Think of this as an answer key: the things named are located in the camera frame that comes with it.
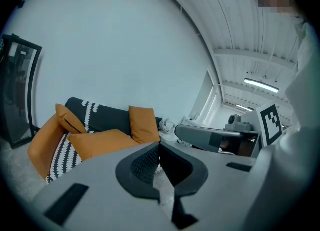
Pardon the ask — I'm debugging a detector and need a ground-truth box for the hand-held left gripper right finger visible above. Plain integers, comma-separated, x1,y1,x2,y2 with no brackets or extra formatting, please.
158,141,261,231

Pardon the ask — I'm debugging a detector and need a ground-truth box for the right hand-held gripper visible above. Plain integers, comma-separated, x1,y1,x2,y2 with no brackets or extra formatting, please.
174,101,285,160

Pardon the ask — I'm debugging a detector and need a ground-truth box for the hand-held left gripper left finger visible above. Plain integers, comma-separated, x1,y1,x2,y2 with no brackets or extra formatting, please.
29,141,176,231

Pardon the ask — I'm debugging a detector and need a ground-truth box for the small orange zippered cushion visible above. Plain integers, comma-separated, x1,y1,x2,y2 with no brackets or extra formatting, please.
55,103,88,135

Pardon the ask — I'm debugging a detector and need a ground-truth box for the white washbasin cabinet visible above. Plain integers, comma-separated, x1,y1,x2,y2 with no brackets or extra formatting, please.
181,116,201,127

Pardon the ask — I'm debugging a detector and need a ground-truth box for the white crumpled garment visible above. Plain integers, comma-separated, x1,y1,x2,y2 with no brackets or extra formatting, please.
159,117,177,142

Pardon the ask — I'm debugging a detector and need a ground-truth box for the white framed glass partition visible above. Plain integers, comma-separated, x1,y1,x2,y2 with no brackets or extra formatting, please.
189,71,223,126

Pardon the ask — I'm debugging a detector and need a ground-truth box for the ceiling tube light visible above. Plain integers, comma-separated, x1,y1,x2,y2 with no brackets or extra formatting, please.
234,103,253,112
243,77,280,94

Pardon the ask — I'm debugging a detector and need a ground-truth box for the dark sofa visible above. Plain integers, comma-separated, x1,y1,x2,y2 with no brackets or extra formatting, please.
46,97,163,185

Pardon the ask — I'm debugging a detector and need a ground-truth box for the orange sofa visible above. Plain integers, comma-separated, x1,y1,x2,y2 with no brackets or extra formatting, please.
27,97,163,185

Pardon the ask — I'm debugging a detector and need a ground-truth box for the person's white shirt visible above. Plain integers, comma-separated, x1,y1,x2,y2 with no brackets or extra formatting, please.
243,22,320,231

